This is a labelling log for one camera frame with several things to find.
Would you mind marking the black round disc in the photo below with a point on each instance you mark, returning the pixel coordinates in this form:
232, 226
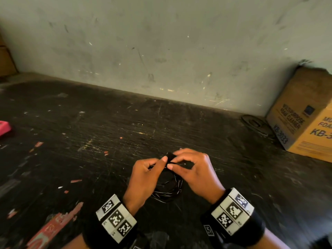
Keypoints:
256, 124

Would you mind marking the brown printed cardboard box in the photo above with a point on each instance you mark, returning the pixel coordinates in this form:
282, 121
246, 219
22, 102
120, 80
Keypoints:
303, 114

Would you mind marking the person's left hand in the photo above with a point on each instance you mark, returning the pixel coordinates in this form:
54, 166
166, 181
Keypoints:
140, 181

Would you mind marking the person's right thumb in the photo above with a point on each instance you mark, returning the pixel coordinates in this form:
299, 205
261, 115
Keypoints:
179, 169

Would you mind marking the person's left thumb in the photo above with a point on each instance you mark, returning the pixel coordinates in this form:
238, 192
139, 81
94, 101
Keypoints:
158, 167

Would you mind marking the torn red sticker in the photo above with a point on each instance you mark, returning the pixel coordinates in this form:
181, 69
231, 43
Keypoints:
51, 225

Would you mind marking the person's right middle finger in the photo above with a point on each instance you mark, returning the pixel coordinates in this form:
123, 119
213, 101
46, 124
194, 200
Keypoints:
190, 152

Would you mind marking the person's right hand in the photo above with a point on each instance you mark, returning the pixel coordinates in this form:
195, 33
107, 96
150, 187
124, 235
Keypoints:
201, 176

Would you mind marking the black wristband with marker tags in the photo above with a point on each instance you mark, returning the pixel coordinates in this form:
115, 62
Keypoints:
232, 213
115, 220

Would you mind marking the plain brown cardboard box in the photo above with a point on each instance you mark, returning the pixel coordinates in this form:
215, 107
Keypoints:
6, 60

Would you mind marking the pink block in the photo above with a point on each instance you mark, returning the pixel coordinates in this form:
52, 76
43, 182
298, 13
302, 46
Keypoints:
4, 128

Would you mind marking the person's left forearm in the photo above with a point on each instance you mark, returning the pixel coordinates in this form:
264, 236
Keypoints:
75, 243

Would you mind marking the person's right forearm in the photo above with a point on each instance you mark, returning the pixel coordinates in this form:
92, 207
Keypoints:
271, 241

